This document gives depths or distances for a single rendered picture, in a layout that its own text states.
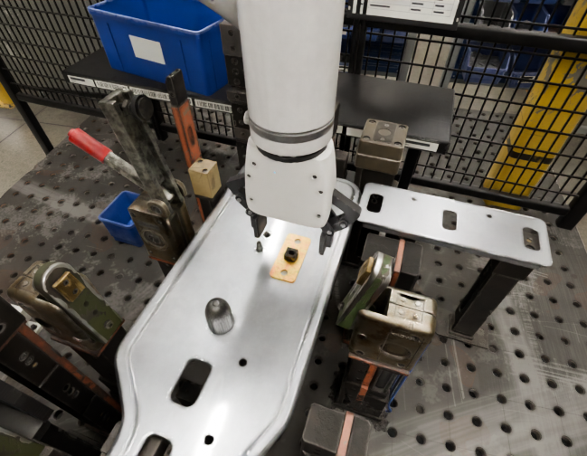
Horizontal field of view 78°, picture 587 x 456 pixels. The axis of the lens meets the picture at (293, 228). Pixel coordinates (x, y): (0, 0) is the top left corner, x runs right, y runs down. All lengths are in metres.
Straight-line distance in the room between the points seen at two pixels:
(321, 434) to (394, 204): 0.36
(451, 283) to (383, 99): 0.45
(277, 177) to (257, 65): 0.12
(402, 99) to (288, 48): 0.58
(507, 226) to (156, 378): 0.55
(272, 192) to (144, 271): 0.60
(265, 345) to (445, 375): 0.45
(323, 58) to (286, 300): 0.30
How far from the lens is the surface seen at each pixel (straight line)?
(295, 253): 0.52
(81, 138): 0.57
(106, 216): 1.01
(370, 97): 0.84
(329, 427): 0.44
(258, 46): 0.31
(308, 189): 0.38
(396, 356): 0.52
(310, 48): 0.30
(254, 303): 0.49
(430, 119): 0.80
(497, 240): 0.63
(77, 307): 0.49
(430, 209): 0.63
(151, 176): 0.51
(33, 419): 0.56
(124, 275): 0.96
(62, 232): 1.13
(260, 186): 0.41
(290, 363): 0.45
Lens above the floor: 1.42
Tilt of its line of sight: 48 degrees down
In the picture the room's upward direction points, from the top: straight up
